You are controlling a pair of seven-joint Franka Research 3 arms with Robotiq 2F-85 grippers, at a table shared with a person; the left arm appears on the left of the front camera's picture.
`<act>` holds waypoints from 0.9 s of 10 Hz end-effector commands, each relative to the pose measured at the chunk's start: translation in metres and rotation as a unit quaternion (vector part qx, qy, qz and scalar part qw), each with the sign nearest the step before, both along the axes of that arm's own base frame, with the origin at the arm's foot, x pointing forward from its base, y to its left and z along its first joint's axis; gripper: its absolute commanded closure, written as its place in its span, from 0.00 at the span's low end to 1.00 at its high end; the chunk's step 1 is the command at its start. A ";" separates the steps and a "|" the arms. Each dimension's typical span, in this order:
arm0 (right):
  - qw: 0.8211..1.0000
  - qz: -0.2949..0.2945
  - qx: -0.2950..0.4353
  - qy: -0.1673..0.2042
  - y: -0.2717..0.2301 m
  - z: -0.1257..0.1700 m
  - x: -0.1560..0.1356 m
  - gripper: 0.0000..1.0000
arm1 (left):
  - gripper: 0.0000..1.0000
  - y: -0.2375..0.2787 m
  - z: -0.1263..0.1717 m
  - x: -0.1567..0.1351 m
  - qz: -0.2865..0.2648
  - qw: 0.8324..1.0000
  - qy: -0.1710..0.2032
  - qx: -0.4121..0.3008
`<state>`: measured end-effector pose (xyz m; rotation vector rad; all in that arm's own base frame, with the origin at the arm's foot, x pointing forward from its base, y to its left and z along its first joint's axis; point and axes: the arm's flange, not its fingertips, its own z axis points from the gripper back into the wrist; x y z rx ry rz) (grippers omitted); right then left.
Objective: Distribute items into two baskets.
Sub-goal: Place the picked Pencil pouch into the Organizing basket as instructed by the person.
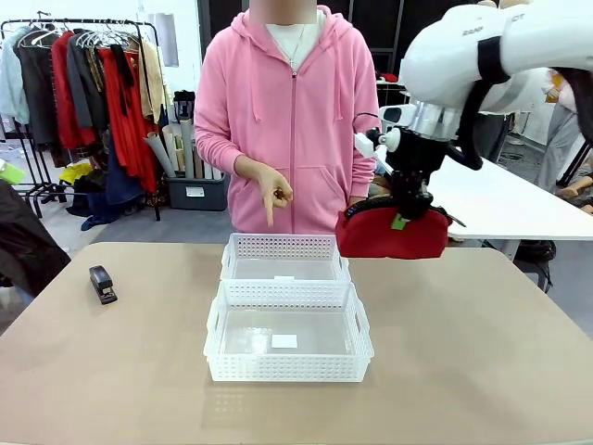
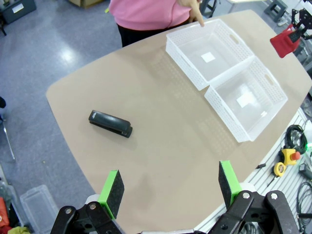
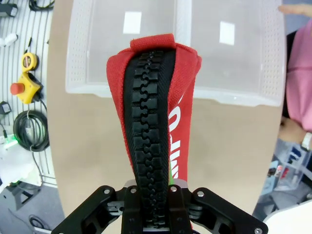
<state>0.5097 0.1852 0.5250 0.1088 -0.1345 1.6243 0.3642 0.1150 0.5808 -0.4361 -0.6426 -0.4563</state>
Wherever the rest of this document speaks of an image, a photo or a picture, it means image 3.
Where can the yellow emergency stop red button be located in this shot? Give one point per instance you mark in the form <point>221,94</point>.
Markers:
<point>25,86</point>

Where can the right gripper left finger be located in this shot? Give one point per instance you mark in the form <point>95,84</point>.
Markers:
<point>109,209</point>

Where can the black power adapter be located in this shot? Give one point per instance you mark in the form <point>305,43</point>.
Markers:
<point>5,107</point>

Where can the yellow tape measure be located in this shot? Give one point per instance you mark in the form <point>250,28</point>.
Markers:
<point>28,62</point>

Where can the red pencil case black zipper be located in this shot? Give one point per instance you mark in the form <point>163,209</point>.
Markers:
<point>151,109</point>

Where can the person's left hand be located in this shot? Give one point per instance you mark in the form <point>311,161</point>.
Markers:
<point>291,131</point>

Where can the person's right hand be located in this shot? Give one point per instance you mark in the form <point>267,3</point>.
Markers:
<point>292,9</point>

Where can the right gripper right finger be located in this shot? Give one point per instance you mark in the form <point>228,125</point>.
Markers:
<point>214,214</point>

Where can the pink zip hoodie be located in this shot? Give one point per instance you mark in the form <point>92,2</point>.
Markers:
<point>301,85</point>

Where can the white smart watch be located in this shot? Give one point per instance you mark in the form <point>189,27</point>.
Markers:
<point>307,141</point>

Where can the white background table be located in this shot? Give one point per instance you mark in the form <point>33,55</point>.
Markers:
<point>290,219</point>

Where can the right clear plastic basket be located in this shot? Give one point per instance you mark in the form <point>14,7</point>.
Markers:
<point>231,73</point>

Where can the clear plastic basket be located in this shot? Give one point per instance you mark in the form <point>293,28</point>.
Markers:
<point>231,73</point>
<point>97,61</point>

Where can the left clear plastic basket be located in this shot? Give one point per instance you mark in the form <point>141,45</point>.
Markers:
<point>97,61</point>

